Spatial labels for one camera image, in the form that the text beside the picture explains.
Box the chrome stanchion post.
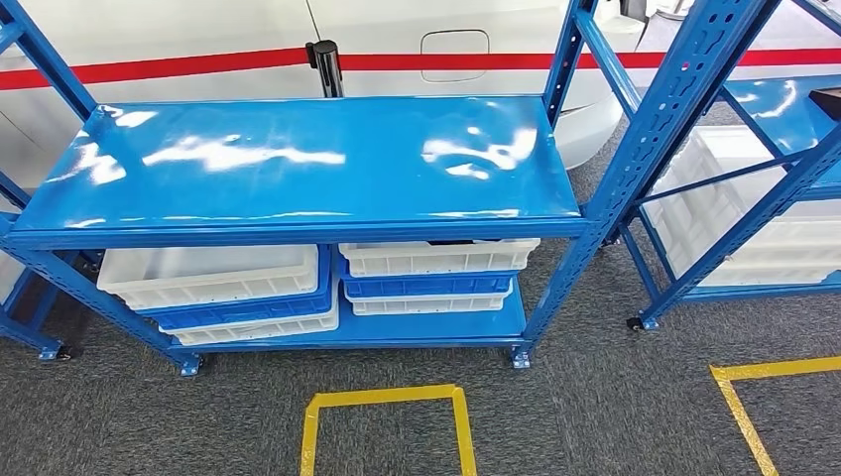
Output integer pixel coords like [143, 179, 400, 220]
[304, 39, 346, 98]

